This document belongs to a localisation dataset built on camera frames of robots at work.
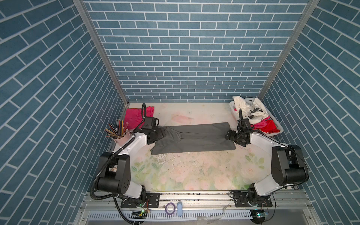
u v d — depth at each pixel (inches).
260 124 37.8
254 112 40.1
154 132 31.9
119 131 35.8
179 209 27.1
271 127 37.5
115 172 17.5
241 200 29.0
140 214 28.0
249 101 44.0
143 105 31.5
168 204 28.5
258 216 27.7
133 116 42.6
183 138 38.8
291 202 29.1
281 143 20.3
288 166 18.0
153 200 28.9
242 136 27.5
